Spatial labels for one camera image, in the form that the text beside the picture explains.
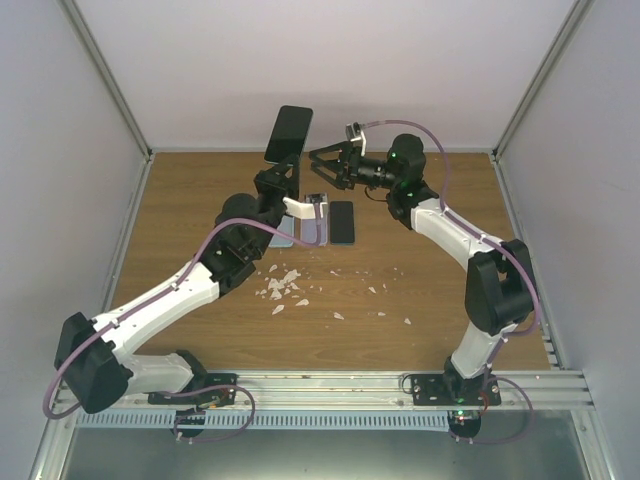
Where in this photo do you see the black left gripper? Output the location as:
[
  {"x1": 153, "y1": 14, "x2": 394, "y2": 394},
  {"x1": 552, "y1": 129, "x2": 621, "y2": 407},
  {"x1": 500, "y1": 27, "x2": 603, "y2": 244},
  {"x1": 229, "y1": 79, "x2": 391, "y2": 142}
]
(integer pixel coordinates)
[{"x1": 251, "y1": 156, "x2": 301, "y2": 257}]

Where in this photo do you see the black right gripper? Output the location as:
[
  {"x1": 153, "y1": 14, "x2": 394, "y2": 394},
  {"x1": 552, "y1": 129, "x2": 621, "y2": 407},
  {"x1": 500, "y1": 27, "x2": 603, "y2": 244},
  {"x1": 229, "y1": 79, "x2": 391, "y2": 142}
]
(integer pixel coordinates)
[{"x1": 310, "y1": 142, "x2": 400, "y2": 191}]

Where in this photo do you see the teal smartphone black screen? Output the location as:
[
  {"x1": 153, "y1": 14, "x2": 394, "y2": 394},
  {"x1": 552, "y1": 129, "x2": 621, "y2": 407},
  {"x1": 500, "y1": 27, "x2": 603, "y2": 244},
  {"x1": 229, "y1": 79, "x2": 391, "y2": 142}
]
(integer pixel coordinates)
[{"x1": 264, "y1": 105, "x2": 313, "y2": 165}]

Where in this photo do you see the phone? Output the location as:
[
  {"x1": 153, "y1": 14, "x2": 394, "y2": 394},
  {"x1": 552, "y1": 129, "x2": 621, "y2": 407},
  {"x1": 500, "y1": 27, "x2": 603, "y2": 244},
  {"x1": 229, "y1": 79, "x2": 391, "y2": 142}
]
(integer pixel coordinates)
[
  {"x1": 300, "y1": 193, "x2": 329, "y2": 246},
  {"x1": 269, "y1": 215, "x2": 295, "y2": 249}
]

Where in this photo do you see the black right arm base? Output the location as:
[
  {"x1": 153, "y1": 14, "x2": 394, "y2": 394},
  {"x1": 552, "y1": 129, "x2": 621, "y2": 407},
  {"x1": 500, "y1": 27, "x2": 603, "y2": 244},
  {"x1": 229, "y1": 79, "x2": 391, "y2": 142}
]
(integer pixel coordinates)
[{"x1": 399, "y1": 371, "x2": 502, "y2": 407}]

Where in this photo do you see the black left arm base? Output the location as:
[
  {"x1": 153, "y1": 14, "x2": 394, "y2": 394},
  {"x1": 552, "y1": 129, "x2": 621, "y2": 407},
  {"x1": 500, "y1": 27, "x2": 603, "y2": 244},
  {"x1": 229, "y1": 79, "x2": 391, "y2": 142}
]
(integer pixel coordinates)
[{"x1": 147, "y1": 372, "x2": 238, "y2": 408}]

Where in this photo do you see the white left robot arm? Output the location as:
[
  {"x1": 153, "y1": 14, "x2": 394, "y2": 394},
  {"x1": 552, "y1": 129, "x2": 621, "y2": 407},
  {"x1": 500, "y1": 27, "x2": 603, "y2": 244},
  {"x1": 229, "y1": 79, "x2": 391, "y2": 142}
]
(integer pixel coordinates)
[{"x1": 42, "y1": 154, "x2": 304, "y2": 419}]

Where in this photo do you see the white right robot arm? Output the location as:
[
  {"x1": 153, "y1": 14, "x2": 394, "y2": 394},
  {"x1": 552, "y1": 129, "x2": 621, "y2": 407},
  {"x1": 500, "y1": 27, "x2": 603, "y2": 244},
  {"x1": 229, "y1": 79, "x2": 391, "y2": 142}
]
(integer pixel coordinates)
[{"x1": 309, "y1": 134, "x2": 539, "y2": 405}]

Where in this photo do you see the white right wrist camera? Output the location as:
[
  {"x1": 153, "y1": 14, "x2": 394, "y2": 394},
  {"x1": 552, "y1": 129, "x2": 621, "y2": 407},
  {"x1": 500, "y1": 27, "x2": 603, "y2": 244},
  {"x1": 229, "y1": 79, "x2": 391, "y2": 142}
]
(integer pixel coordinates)
[{"x1": 345, "y1": 122, "x2": 367, "y2": 157}]

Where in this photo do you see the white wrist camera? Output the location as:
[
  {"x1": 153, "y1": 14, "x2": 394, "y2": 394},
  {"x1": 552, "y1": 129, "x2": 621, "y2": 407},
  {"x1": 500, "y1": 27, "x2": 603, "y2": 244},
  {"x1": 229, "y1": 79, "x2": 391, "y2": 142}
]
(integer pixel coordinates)
[
  {"x1": 283, "y1": 193, "x2": 328, "y2": 220},
  {"x1": 345, "y1": 122, "x2": 367, "y2": 157}
]

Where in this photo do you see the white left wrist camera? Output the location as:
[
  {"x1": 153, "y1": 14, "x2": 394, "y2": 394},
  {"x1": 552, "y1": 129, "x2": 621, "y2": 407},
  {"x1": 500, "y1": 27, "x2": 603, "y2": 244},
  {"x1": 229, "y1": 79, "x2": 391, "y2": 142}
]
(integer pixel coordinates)
[{"x1": 283, "y1": 193, "x2": 328, "y2": 220}]

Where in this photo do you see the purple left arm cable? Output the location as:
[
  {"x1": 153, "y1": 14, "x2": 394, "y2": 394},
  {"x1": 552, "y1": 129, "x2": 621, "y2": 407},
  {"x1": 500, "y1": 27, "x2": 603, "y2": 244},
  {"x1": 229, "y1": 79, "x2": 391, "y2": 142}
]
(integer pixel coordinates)
[{"x1": 43, "y1": 202, "x2": 324, "y2": 419}]

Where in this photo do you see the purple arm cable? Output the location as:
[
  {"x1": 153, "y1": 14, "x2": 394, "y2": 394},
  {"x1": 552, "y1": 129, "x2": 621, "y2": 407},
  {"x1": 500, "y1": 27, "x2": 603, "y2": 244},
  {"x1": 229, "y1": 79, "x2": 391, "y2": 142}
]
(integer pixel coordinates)
[
  {"x1": 362, "y1": 118, "x2": 542, "y2": 374},
  {"x1": 43, "y1": 202, "x2": 324, "y2": 419}
]

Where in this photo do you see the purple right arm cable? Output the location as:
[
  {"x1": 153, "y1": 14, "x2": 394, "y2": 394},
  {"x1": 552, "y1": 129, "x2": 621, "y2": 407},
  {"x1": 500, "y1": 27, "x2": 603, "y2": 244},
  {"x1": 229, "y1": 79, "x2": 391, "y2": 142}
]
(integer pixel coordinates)
[{"x1": 362, "y1": 118, "x2": 542, "y2": 374}]

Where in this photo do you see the grey left corner post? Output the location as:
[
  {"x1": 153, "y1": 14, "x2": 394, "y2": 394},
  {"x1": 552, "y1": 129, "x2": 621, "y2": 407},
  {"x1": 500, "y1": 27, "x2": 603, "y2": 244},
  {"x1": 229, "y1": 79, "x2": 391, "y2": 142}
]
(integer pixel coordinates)
[{"x1": 58, "y1": 0, "x2": 153, "y2": 162}]

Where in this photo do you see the grey aluminium corner post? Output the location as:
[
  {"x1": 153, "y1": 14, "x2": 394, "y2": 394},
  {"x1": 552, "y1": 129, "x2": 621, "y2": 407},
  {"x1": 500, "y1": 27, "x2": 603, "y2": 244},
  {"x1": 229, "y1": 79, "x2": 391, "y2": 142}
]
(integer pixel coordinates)
[{"x1": 491, "y1": 0, "x2": 593, "y2": 161}]

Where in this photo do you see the grey slotted cable duct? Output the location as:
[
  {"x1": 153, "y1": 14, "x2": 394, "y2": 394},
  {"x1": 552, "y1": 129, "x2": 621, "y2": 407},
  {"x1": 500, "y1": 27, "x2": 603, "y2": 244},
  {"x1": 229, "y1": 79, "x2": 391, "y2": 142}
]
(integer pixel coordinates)
[{"x1": 76, "y1": 409, "x2": 449, "y2": 432}]

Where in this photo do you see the aluminium mounting rail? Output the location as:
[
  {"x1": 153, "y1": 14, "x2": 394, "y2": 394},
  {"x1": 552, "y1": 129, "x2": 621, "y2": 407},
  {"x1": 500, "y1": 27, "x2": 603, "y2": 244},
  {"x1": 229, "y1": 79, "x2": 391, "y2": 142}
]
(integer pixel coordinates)
[{"x1": 54, "y1": 368, "x2": 596, "y2": 409}]

